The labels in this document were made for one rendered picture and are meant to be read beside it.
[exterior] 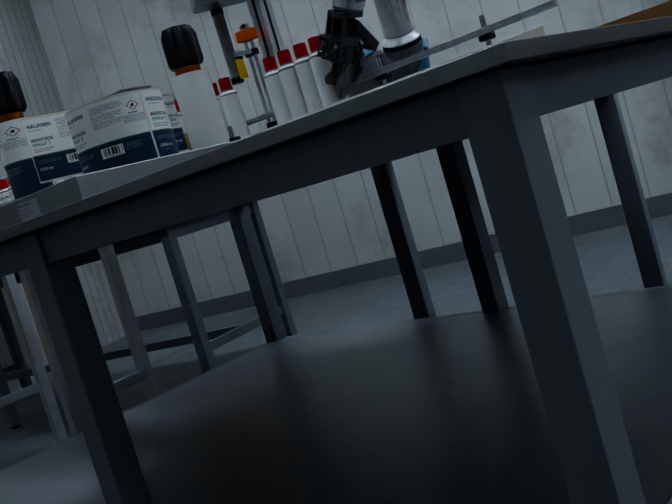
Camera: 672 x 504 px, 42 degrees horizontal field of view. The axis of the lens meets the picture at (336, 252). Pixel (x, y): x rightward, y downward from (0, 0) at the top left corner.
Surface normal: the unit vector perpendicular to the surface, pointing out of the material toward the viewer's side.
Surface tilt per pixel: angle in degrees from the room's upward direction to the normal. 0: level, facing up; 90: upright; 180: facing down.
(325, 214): 90
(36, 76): 90
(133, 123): 90
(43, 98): 90
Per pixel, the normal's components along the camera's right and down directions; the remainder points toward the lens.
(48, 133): 0.65, -0.13
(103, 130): -0.17, 0.14
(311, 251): -0.48, 0.22
